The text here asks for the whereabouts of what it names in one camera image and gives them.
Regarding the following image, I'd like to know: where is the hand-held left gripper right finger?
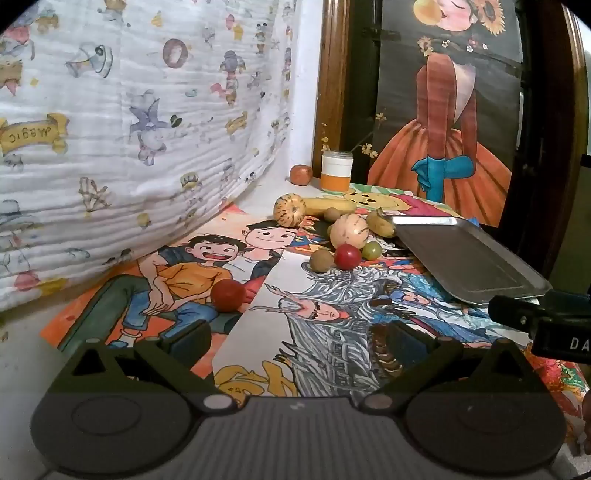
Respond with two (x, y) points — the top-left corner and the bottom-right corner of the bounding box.
(358, 320), (546, 412)

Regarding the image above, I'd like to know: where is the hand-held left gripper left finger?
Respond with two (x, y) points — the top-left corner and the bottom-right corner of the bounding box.
(48, 320), (242, 412)

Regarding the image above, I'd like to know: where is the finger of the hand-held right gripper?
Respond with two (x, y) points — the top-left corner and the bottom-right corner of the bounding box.
(488, 294), (555, 333)

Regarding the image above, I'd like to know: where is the red tomato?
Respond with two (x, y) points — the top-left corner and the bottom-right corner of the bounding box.
(333, 244), (363, 271)
(211, 279), (247, 314)

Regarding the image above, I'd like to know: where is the metal tray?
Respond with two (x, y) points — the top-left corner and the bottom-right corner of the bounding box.
(394, 215), (553, 306)

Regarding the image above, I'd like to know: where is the yellow banana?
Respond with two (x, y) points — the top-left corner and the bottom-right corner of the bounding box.
(366, 208), (398, 239)
(302, 196), (357, 217)

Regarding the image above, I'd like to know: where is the pale striped pepino melon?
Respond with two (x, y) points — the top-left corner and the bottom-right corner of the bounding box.
(329, 213), (370, 250)

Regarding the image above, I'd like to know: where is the orange striped pepino melon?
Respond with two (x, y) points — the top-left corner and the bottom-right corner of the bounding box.
(274, 193), (308, 228)

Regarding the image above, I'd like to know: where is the white jar with orange band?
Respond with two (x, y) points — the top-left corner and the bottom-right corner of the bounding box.
(321, 150), (354, 194)

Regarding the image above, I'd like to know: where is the yellow flower twig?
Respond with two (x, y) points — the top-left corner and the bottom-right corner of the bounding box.
(320, 110), (389, 160)

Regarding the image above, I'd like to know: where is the white printed blanket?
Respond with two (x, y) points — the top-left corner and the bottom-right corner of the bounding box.
(0, 0), (297, 311)

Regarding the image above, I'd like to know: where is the wall poster with orange dress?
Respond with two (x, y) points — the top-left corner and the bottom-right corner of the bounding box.
(367, 0), (526, 230)

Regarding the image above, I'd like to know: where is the dark curved wooden frame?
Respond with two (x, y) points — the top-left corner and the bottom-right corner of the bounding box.
(501, 0), (591, 296)

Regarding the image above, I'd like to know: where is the brown wooden post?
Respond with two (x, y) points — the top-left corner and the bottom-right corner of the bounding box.
(313, 0), (357, 177)

